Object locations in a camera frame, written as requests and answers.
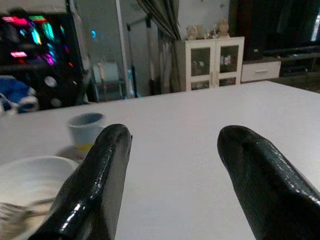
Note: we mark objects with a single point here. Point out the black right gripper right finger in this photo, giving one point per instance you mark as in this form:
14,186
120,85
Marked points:
270,190

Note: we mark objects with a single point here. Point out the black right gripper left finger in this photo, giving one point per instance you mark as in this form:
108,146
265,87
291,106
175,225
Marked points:
100,180

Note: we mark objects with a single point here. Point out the gold metal spoon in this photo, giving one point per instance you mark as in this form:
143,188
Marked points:
17,212

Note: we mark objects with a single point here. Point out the small saucer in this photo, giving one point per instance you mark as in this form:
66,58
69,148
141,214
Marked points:
67,153

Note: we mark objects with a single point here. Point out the pale blue cup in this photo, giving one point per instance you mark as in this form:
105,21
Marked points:
83,132

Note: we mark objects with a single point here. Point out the white bowl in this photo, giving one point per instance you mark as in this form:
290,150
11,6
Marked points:
32,180

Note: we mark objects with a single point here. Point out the wooden chair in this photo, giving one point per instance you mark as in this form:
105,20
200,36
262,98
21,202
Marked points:
110,80

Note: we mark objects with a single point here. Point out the white drawer unit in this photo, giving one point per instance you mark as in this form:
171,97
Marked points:
260,71

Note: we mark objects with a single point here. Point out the white glass door cabinet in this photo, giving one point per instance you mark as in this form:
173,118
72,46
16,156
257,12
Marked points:
212,60

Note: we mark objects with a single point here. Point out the black computer case with lights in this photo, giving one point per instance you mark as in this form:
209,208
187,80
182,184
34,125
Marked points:
37,50

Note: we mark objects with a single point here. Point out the tall pale figurine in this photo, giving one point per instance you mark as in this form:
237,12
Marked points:
223,27

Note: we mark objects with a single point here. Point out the dark striped curtain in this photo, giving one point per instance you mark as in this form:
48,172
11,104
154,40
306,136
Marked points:
162,20

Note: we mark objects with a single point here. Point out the small pale figurine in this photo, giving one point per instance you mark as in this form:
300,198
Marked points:
192,32

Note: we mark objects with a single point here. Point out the black metal rack frame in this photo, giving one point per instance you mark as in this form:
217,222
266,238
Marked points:
149,50

